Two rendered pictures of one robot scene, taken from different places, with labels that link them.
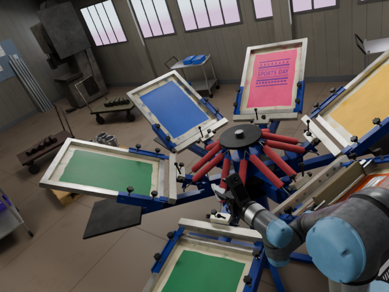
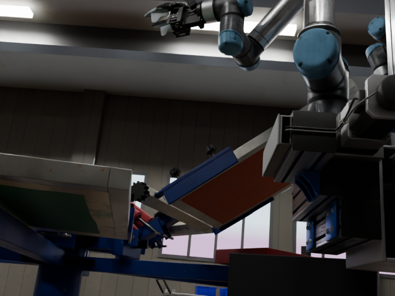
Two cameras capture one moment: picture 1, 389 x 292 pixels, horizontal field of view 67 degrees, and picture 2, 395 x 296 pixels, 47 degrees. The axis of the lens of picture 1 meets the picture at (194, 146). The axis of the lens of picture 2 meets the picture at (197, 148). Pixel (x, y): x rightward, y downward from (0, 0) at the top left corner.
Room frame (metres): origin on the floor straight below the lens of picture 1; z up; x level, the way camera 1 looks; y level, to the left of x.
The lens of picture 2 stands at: (-0.21, 0.71, 0.78)
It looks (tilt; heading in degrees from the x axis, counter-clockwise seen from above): 18 degrees up; 318
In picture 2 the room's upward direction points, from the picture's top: 5 degrees clockwise
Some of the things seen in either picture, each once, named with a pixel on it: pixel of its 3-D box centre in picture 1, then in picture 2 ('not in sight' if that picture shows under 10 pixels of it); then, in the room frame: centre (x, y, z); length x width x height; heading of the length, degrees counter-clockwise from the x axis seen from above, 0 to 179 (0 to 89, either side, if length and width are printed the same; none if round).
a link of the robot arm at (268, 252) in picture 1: (280, 245); (233, 37); (0.63, -0.16, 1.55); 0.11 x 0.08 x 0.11; 111
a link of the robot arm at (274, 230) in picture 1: (272, 229); (233, 7); (0.62, -0.15, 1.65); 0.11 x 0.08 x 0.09; 21
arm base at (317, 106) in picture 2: not in sight; (328, 118); (0.43, -0.37, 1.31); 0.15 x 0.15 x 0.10
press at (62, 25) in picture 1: (65, 56); not in sight; (8.56, 2.55, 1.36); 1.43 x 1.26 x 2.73; 134
